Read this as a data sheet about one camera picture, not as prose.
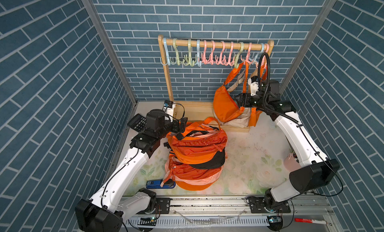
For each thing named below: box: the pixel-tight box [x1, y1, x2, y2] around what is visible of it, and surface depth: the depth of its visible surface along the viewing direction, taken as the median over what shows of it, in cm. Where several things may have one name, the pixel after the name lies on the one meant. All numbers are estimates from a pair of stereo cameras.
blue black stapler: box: [146, 179, 176, 189], surface depth 80 cm
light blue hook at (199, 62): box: [195, 39, 202, 67], surface depth 72 cm
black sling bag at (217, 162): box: [190, 148, 226, 170], surface depth 76 cm
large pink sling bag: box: [174, 172, 223, 186], surface depth 75 cm
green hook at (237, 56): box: [234, 41, 244, 69], surface depth 76 cm
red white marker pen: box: [294, 218, 327, 225], surface depth 71 cm
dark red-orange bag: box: [160, 154, 224, 188], surface depth 74 cm
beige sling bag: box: [223, 70, 251, 128], surface depth 96 cm
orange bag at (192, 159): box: [169, 142, 218, 165], surface depth 75 cm
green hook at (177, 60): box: [170, 38, 185, 66], surface depth 77 cm
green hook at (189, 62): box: [183, 39, 197, 67], surface depth 77 cm
